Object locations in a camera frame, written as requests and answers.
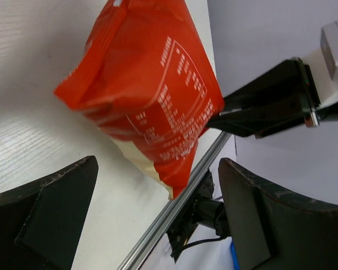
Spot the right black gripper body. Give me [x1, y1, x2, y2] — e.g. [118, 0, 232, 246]
[297, 58, 320, 128]

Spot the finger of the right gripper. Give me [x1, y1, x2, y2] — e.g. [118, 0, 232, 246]
[207, 94, 312, 138]
[224, 58, 306, 111]

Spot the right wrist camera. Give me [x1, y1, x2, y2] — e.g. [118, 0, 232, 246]
[304, 20, 338, 108]

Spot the large red chip bag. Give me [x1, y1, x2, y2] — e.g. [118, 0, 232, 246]
[54, 1, 224, 200]

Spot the aluminium table frame rail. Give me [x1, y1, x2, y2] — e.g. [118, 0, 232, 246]
[118, 132, 232, 270]

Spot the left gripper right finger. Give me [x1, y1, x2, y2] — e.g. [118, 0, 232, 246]
[219, 158, 338, 269]

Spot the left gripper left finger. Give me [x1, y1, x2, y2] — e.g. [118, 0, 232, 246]
[0, 156, 99, 269]

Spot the blue plastic bin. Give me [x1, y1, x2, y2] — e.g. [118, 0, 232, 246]
[230, 242, 240, 270]

